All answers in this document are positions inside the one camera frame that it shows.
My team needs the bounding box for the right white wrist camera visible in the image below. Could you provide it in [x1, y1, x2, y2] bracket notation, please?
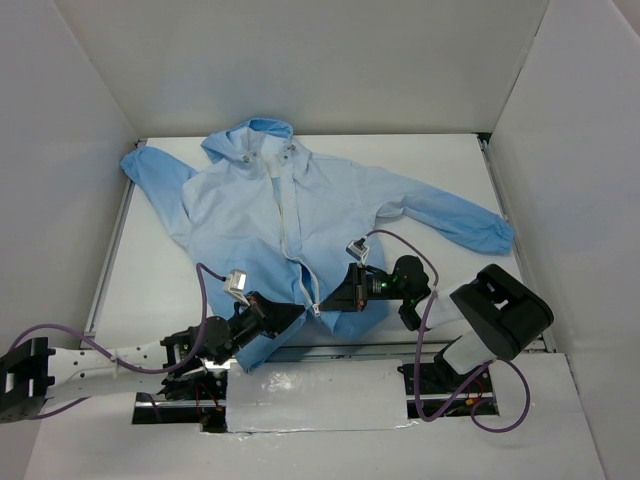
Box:
[346, 238, 370, 266]

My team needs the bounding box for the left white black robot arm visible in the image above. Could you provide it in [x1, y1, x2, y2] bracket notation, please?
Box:
[1, 292, 305, 423]

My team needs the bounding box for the light blue zip jacket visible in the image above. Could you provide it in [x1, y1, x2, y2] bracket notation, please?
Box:
[121, 119, 515, 371]

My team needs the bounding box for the silver foil covered panel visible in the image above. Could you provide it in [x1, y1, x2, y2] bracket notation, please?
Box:
[226, 360, 411, 433]

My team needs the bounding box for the aluminium table frame rail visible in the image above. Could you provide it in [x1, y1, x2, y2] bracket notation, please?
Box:
[264, 341, 451, 362]

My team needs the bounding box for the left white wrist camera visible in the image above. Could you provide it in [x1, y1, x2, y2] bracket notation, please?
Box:
[223, 269, 249, 305]

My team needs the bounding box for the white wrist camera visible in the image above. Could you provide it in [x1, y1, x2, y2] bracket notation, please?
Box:
[346, 238, 370, 266]
[223, 269, 249, 305]

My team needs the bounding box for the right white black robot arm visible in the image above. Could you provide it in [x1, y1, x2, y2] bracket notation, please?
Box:
[317, 255, 554, 391]

